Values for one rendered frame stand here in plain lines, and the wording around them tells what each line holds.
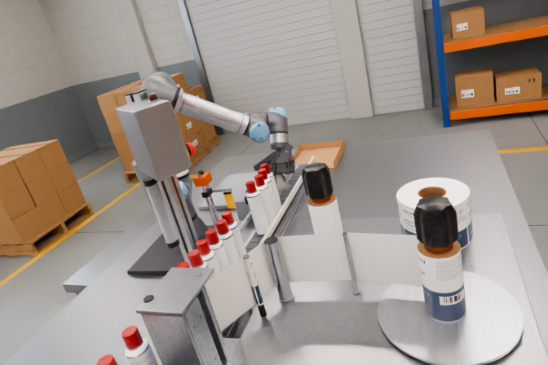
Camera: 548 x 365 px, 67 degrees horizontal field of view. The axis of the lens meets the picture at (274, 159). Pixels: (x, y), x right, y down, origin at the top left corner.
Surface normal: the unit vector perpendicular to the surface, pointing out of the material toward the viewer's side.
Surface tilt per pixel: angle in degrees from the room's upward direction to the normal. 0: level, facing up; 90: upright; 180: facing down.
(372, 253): 90
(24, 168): 90
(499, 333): 0
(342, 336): 0
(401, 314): 0
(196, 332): 90
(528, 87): 90
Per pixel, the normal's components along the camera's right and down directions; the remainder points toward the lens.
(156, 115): 0.58, 0.15
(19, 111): 0.91, -0.08
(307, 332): -0.23, -0.91
